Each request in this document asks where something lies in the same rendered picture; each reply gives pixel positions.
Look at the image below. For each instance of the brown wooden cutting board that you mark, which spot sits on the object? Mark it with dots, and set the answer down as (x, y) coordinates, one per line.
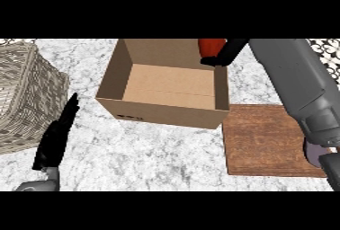
(265, 140)

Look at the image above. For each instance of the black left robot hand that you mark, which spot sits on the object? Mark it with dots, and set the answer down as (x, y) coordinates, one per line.
(56, 135)

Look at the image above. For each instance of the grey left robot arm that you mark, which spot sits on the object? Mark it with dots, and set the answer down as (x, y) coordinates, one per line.
(42, 183)

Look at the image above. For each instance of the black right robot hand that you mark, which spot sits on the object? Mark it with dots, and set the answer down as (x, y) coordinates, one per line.
(226, 54)

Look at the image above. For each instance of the pale wicker basket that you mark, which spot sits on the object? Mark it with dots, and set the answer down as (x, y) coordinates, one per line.
(27, 95)

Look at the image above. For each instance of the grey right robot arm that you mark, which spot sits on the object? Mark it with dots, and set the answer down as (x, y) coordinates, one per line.
(300, 90)

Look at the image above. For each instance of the red bell pepper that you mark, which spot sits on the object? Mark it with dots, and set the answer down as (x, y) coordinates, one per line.
(210, 47)

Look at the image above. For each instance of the open cardboard box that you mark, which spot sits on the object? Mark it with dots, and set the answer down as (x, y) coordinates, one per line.
(167, 90)

